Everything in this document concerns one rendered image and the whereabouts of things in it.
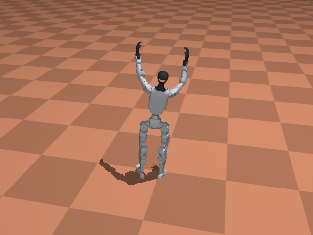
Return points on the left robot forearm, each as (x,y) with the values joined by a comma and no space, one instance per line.
(138,66)

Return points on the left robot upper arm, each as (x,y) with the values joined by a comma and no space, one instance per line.
(146,87)

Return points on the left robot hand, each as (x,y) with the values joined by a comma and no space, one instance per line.
(137,50)

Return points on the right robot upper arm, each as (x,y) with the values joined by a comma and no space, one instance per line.
(173,92)

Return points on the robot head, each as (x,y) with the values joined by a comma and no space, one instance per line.
(162,75)

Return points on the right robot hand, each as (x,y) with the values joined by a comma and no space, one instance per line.
(187,56)

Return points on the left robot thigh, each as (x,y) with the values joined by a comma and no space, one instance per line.
(143,135)

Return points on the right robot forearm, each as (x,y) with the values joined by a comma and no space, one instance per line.
(184,73)

